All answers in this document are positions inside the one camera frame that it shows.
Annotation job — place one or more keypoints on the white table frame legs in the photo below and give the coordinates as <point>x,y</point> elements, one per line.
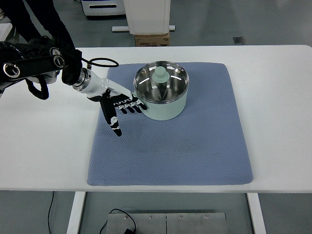
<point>253,202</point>

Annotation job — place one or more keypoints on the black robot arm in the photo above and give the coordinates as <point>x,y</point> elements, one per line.
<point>42,59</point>

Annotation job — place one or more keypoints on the mint green pot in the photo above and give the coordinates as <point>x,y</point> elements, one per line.
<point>164,111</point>

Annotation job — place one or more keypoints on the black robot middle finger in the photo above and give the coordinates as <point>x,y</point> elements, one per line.
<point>139,110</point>

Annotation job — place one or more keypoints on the white appliance with slot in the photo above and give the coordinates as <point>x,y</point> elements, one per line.
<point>94,8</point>

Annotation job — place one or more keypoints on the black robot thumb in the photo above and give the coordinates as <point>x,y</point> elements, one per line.
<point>109,112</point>

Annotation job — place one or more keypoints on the grey metal floor plate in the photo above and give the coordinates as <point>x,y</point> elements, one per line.
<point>167,223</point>

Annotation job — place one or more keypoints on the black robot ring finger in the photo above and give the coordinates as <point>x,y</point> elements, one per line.
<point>129,108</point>

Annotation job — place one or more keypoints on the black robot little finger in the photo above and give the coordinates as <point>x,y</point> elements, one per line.
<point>121,108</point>

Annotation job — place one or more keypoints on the white cabinet on stand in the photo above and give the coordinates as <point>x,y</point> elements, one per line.
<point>147,17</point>

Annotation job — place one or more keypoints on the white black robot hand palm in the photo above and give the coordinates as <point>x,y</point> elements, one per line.
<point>90,84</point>

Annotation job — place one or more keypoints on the blue quilted mat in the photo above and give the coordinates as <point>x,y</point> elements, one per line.
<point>203,145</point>

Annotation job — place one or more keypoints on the small grey floor plate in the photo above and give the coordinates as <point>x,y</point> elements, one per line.
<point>239,41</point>

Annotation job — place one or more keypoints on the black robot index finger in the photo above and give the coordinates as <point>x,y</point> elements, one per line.
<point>139,104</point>

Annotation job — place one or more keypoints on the brown cardboard box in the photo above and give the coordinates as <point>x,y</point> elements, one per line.
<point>152,40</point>

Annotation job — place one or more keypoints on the glass lid green knob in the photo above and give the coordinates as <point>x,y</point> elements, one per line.
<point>161,82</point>

